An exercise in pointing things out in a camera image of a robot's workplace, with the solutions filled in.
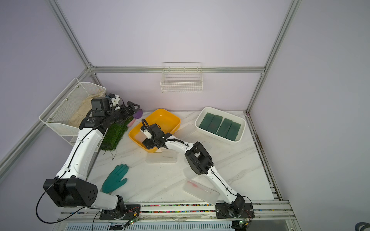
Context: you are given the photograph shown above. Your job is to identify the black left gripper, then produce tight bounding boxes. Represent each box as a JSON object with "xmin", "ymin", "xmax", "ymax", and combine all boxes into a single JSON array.
[{"xmin": 106, "ymin": 101, "xmax": 140, "ymax": 126}]

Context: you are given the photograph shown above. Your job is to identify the green pencil case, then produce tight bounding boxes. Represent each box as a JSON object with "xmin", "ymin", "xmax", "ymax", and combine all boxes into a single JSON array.
[
  {"xmin": 216, "ymin": 118, "xmax": 233, "ymax": 138},
  {"xmin": 207, "ymin": 115, "xmax": 223, "ymax": 134},
  {"xmin": 199, "ymin": 113, "xmax": 214, "ymax": 130},
  {"xmin": 225, "ymin": 122, "xmax": 241, "ymax": 141}
]

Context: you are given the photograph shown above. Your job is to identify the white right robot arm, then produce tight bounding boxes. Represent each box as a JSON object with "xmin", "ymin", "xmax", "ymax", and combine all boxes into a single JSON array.
[{"xmin": 140, "ymin": 119, "xmax": 254, "ymax": 222}]

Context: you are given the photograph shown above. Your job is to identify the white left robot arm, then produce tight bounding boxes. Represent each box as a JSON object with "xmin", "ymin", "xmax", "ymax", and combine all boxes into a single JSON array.
[{"xmin": 43, "ymin": 94, "xmax": 140, "ymax": 213}]

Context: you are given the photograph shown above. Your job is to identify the yellow plastic storage box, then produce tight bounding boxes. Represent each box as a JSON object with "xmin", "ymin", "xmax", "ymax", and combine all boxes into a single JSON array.
[{"xmin": 129, "ymin": 109, "xmax": 181, "ymax": 153}]

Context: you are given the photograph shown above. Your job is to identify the clear ribbed pencil case lower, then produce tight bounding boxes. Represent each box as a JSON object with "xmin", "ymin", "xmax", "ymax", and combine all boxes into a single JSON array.
[{"xmin": 183, "ymin": 167, "xmax": 198, "ymax": 180}]

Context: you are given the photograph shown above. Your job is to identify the white plastic storage box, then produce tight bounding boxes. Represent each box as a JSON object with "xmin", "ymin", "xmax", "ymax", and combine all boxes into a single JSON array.
[{"xmin": 195, "ymin": 107, "xmax": 246, "ymax": 144}]

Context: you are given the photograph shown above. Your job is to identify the clear pencil case front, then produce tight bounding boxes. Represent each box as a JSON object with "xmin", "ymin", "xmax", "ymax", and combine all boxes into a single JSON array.
[{"xmin": 183, "ymin": 180, "xmax": 219, "ymax": 205}]

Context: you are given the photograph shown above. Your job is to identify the purple pink toy shovel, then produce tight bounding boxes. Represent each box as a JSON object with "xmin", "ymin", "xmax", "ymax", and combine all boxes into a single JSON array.
[{"xmin": 127, "ymin": 109, "xmax": 143, "ymax": 128}]

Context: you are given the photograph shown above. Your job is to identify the green artificial grass roll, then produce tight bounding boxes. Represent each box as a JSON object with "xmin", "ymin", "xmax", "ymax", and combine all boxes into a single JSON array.
[{"xmin": 100, "ymin": 116, "xmax": 134, "ymax": 151}]

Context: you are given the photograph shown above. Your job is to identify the beige cloth in shelf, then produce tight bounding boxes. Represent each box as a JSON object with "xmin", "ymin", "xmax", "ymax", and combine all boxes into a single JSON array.
[{"xmin": 68, "ymin": 93, "xmax": 103, "ymax": 128}]

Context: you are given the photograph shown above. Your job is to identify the green rubber glove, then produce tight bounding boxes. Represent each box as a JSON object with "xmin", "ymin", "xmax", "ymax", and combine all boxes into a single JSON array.
[{"xmin": 101, "ymin": 164, "xmax": 129, "ymax": 193}]

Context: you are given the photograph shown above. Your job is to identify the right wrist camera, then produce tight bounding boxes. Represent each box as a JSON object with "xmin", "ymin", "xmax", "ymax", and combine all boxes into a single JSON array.
[{"xmin": 142, "ymin": 129, "xmax": 152, "ymax": 140}]

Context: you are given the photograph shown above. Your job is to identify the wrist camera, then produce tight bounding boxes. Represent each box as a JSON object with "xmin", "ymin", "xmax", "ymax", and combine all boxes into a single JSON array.
[
  {"xmin": 142, "ymin": 129, "xmax": 152, "ymax": 140},
  {"xmin": 108, "ymin": 93, "xmax": 120, "ymax": 110}
]

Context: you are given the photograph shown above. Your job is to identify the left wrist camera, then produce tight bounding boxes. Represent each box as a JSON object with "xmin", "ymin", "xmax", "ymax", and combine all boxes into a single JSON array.
[{"xmin": 108, "ymin": 93, "xmax": 120, "ymax": 110}]

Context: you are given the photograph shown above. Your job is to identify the white wire wall basket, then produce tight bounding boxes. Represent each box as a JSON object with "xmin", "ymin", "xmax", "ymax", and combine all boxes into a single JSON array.
[{"xmin": 160, "ymin": 62, "xmax": 203, "ymax": 93}]

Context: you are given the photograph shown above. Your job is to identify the white mesh wall shelf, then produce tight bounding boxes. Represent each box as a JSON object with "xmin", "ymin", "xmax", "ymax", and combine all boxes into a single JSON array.
[{"xmin": 39, "ymin": 79, "xmax": 106, "ymax": 146}]

